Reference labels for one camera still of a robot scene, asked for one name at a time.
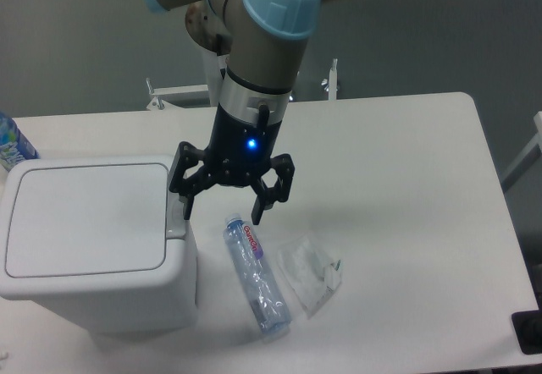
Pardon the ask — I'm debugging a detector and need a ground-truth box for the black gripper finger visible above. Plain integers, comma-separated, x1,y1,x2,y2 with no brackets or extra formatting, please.
168,141,219,221
249,154,295,225

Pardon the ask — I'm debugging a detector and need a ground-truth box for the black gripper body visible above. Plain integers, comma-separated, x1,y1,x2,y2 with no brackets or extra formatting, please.
202,69,292,189

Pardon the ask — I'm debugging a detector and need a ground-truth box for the white plastic trash can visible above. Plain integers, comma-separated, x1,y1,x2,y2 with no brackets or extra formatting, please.
1,155,197,333

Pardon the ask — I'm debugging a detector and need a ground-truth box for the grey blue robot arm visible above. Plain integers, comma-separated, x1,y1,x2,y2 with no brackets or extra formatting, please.
145,0,329,223

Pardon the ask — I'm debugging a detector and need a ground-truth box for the clear empty plastic bottle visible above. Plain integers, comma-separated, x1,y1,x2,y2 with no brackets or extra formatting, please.
223,213,292,343

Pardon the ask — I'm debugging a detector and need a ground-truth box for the crumpled clear plastic wrapper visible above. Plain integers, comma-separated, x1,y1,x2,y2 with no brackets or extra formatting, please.
277,234,343,317

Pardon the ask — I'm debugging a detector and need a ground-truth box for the blue labelled drink bottle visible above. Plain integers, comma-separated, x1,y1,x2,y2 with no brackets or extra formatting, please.
1,113,41,172

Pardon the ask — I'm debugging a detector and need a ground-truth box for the black table clamp block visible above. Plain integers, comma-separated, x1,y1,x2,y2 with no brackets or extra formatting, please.
512,310,541,355

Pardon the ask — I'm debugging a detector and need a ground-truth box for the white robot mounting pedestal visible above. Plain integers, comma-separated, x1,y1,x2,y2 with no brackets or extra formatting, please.
145,1,342,112

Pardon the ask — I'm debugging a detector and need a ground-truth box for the white frame at right edge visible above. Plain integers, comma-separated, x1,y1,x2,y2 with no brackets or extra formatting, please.
501,111,541,193

